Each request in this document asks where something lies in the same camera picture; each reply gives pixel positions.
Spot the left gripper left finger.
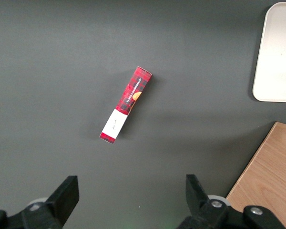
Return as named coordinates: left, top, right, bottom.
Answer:
left=20, top=175, right=80, bottom=229

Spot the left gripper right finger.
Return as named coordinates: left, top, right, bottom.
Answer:
left=178, top=174, right=230, bottom=229

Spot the beige rectangular tray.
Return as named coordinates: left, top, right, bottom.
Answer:
left=252, top=1, right=286, bottom=104

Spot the wooden drawer cabinet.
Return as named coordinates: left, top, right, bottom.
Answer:
left=225, top=121, right=286, bottom=229

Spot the red plaid cookie box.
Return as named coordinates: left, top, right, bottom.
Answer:
left=99, top=66, right=153, bottom=146

